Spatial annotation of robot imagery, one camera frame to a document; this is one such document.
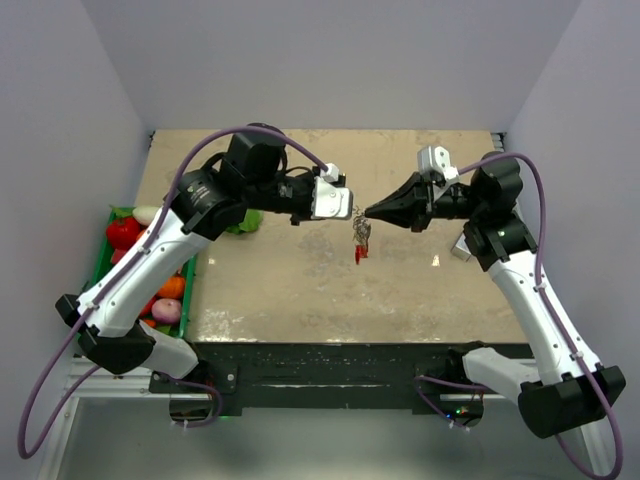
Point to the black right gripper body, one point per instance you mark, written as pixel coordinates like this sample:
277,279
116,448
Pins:
453,203

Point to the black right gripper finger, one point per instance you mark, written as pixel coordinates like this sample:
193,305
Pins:
409,218
414,192

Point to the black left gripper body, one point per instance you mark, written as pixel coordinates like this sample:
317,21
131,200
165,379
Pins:
292,196

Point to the key bunch with red carabiner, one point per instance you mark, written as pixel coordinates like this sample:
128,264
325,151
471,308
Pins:
361,234

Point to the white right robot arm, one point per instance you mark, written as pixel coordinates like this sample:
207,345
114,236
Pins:
569,387

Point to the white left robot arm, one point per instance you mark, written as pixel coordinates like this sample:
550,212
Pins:
226,174

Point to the green lettuce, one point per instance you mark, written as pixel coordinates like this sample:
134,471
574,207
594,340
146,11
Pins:
251,223

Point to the white toy radish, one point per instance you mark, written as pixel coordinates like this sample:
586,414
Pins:
145,215

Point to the orange toy pumpkin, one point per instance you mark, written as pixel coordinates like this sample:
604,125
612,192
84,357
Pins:
173,288

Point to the pink toy onion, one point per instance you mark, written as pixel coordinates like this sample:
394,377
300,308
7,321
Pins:
166,311

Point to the red toy tomato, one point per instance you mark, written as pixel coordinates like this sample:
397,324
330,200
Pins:
122,233

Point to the red box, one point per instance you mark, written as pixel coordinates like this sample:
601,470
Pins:
117,255

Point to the green plastic basket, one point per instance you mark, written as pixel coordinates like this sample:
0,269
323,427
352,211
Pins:
185,300

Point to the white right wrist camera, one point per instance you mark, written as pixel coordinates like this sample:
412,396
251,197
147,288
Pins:
434,164

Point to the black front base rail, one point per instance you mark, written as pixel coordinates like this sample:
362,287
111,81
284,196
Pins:
325,376

